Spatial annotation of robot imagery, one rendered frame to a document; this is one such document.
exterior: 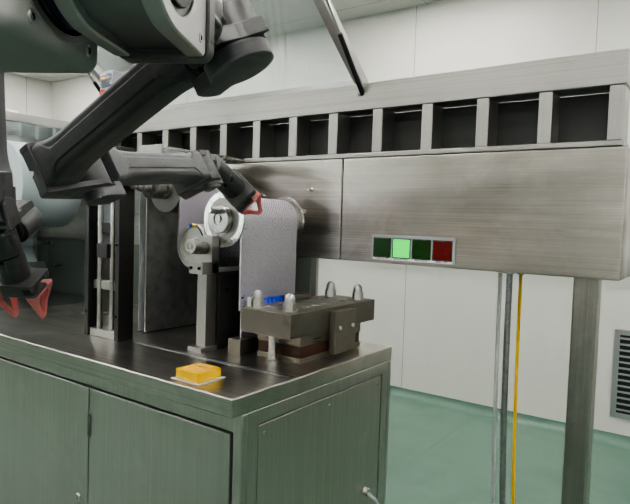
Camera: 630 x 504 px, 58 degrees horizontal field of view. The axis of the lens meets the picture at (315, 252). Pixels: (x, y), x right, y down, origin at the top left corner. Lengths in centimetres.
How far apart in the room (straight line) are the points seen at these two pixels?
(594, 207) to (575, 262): 13
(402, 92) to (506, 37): 253
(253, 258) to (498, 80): 77
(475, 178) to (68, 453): 128
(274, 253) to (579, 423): 92
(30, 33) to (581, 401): 149
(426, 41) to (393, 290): 178
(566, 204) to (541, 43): 267
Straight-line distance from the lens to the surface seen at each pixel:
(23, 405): 189
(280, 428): 131
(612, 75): 149
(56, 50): 51
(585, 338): 164
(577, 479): 174
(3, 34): 48
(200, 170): 121
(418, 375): 428
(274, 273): 161
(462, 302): 405
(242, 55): 63
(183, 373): 129
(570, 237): 146
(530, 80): 153
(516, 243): 149
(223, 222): 151
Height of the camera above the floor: 125
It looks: 3 degrees down
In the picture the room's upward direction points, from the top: 2 degrees clockwise
